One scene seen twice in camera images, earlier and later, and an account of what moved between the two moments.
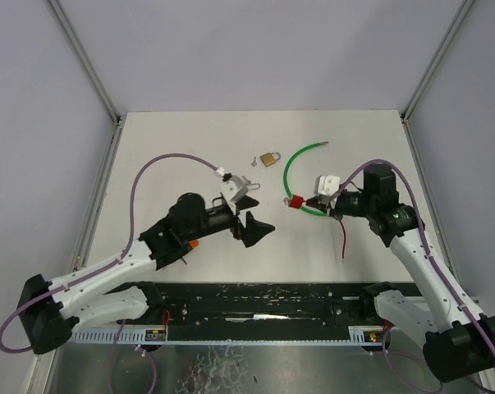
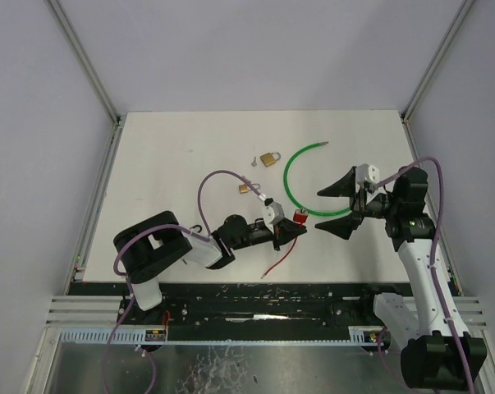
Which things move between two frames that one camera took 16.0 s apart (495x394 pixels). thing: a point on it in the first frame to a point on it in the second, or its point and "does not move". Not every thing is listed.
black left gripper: (239, 222) to (277, 235)
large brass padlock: (268, 159) does not move
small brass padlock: (247, 186) does not move
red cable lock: (296, 202) to (299, 216)
